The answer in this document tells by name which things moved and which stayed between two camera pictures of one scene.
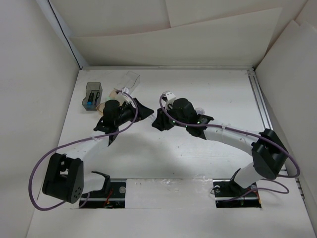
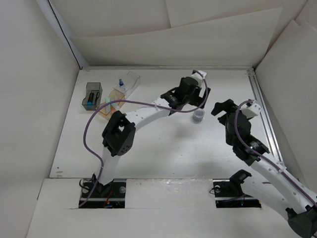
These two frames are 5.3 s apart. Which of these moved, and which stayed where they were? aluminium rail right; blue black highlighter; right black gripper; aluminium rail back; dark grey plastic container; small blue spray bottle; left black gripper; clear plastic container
Moved: left black gripper; right black gripper; small blue spray bottle
Stayed: dark grey plastic container; clear plastic container; aluminium rail back; aluminium rail right; blue black highlighter
